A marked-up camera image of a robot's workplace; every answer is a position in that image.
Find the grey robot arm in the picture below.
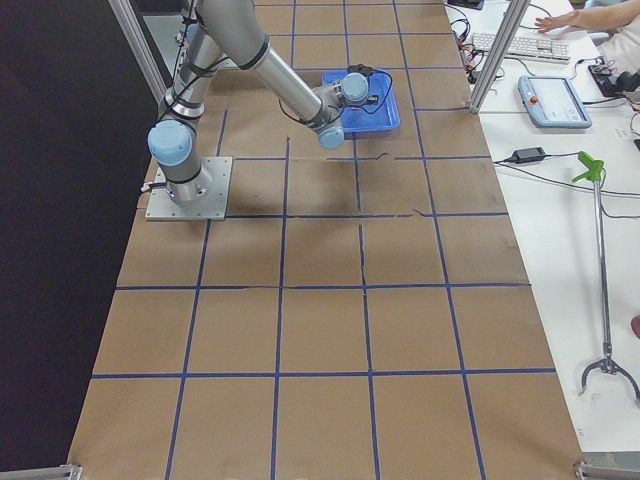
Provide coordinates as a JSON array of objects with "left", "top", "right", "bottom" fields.
[{"left": 147, "top": 1, "right": 372, "bottom": 206}]

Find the green grabber tool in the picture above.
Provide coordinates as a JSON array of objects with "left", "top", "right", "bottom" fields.
[{"left": 572, "top": 151, "right": 639, "bottom": 405}]

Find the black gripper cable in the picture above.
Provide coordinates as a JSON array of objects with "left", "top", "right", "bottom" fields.
[{"left": 359, "top": 69, "right": 394, "bottom": 116}]

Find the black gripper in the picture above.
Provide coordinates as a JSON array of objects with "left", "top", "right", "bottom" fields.
[{"left": 347, "top": 63, "right": 375, "bottom": 76}]

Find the teach pendant tablet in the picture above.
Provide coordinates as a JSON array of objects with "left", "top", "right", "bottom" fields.
[{"left": 517, "top": 75, "right": 592, "bottom": 129}]

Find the black power adapter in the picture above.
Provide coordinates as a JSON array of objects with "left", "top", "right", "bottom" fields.
[{"left": 512, "top": 147, "right": 547, "bottom": 164}]

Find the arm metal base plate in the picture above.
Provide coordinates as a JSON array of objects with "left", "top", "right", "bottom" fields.
[{"left": 145, "top": 157, "right": 233, "bottom": 221}]

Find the blue plastic tray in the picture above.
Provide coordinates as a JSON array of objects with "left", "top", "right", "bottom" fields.
[{"left": 338, "top": 68, "right": 401, "bottom": 137}]

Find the person's hand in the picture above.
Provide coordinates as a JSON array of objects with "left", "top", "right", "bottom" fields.
[{"left": 534, "top": 11, "right": 580, "bottom": 33}]

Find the aluminium frame post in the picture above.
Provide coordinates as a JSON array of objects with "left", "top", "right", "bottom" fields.
[{"left": 467, "top": 0, "right": 530, "bottom": 113}]

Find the white keyboard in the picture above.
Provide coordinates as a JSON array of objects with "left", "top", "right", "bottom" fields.
[{"left": 471, "top": 33, "right": 570, "bottom": 64}]

